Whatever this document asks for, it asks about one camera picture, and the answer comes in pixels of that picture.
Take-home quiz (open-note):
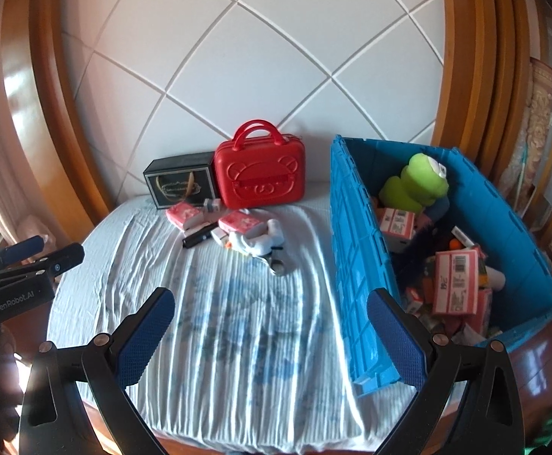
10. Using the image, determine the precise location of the wooden headboard frame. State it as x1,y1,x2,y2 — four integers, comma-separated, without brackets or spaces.
1,0,542,228

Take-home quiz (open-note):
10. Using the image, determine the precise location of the pink tissue packet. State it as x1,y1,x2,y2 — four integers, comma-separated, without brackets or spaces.
166,201,210,231
218,211,262,235

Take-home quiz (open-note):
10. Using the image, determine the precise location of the blue plastic crate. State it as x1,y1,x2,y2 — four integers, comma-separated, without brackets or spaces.
329,135,552,396

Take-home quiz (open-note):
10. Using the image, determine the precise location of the small black device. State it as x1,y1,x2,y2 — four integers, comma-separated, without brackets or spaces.
183,225,217,249

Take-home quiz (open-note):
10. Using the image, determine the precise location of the patterned rolled rug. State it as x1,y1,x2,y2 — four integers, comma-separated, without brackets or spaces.
503,57,552,209

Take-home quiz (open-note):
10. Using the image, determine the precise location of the green frog plush toy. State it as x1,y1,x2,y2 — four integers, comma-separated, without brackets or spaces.
379,152,450,213

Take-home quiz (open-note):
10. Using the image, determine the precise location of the pink white barcode box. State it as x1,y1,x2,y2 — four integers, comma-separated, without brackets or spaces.
380,207,416,240

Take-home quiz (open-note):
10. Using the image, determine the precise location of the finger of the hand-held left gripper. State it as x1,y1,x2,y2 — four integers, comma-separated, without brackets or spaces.
34,242,86,278
0,234,46,266

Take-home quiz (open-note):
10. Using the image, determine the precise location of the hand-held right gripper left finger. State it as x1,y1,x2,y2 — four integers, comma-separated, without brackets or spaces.
20,287,176,455

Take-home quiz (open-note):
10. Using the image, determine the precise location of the red hard-shell carry case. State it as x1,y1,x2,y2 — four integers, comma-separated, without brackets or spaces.
214,119,306,209

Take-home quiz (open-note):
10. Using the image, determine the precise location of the black gift box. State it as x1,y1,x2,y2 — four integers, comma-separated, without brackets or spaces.
143,152,220,210

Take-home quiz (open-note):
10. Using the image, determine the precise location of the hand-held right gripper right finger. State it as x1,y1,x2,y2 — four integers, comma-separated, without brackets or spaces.
367,287,525,455

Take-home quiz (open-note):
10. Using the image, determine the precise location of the dark blue fluffy duster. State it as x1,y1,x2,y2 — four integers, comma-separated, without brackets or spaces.
394,227,440,290

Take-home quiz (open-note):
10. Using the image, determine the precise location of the large pink white carton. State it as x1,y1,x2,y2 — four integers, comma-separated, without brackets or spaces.
433,249,480,316

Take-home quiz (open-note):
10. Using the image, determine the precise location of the white plush toy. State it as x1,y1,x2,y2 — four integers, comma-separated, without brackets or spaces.
231,219,286,257

